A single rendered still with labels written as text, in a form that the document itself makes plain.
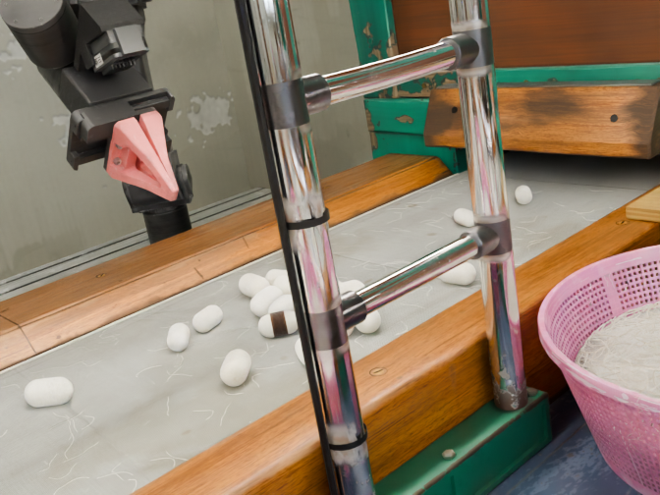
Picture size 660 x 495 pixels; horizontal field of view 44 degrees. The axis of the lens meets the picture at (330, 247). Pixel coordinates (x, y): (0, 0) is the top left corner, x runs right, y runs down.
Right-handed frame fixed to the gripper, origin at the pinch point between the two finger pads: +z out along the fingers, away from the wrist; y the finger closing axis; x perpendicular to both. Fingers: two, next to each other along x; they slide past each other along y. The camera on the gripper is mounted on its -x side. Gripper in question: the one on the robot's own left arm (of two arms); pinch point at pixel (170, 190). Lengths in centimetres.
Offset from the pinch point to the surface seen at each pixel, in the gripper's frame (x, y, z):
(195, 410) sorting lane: -2.3, -11.4, 20.5
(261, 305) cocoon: 1.8, 1.1, 13.6
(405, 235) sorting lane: 5.1, 23.1, 12.0
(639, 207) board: -13.0, 28.9, 27.7
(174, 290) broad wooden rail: 11.6, 0.5, 3.5
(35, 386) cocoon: 3.5, -18.2, 10.7
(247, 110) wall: 141, 140, -124
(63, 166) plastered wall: 148, 69, -129
